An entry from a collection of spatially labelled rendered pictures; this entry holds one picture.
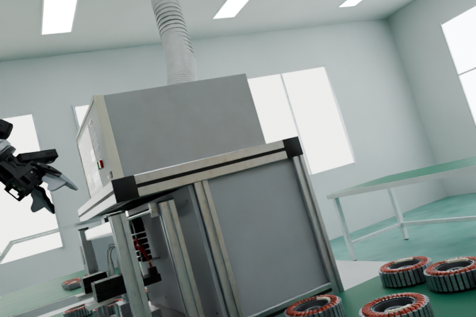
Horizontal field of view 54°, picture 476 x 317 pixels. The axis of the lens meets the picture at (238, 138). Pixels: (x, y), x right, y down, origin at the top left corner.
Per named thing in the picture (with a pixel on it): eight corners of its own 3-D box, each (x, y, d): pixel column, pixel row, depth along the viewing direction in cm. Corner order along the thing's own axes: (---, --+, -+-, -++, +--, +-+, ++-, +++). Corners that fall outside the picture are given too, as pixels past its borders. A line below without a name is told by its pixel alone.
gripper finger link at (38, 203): (35, 224, 126) (20, 197, 122) (48, 210, 131) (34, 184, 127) (44, 224, 125) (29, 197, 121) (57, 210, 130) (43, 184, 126)
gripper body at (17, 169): (20, 204, 121) (-17, 173, 118) (41, 185, 128) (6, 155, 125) (32, 191, 116) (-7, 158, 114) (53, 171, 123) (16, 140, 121)
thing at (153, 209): (153, 217, 94) (149, 202, 94) (107, 231, 149) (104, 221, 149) (161, 215, 95) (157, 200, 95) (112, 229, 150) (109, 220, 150)
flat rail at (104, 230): (118, 234, 91) (115, 218, 91) (83, 241, 146) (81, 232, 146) (124, 232, 91) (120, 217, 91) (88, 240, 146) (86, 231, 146)
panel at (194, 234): (226, 330, 93) (187, 185, 96) (149, 300, 152) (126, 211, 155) (231, 327, 93) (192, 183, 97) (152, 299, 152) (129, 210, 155)
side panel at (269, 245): (236, 339, 92) (194, 182, 96) (230, 337, 95) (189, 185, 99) (345, 291, 105) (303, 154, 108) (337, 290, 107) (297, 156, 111)
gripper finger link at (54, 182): (66, 201, 117) (35, 191, 119) (80, 187, 122) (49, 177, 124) (66, 192, 116) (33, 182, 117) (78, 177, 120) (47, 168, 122)
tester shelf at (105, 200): (116, 203, 89) (110, 180, 89) (80, 223, 149) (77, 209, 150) (303, 154, 108) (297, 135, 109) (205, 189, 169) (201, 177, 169)
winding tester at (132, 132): (115, 184, 100) (93, 94, 102) (91, 204, 139) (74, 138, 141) (268, 147, 118) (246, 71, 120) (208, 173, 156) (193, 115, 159)
